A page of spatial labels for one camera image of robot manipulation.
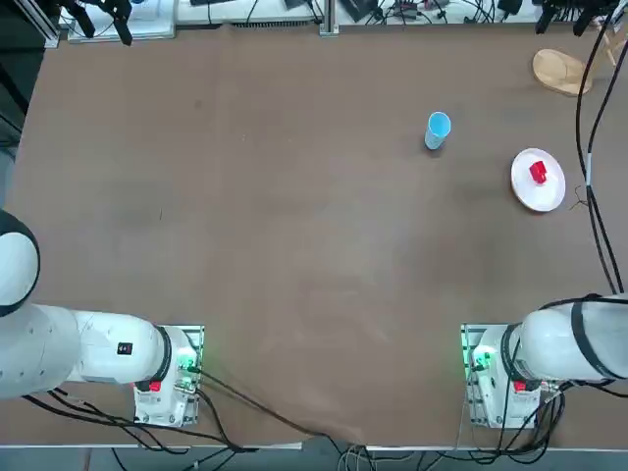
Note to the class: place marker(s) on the red block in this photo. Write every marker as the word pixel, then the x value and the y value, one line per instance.
pixel 538 172

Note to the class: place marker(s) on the blue plastic cup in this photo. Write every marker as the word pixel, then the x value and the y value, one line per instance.
pixel 434 140

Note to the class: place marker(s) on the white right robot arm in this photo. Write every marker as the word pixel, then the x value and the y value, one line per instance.
pixel 554 343

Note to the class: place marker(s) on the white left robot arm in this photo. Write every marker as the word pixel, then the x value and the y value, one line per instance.
pixel 98 353

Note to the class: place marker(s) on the wooden cup rack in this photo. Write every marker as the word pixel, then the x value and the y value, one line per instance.
pixel 559 73

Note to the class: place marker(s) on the pink plate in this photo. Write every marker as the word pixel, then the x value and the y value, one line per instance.
pixel 537 198

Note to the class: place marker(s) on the small black power adapter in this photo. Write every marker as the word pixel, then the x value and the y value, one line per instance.
pixel 510 6

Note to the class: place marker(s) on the long black power brick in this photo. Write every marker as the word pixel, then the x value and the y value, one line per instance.
pixel 360 9

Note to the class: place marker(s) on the aluminium post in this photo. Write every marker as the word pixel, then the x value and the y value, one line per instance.
pixel 329 19

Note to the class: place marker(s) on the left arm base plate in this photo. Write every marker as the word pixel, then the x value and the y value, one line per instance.
pixel 200 338

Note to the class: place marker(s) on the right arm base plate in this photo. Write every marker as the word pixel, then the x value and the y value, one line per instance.
pixel 466 373

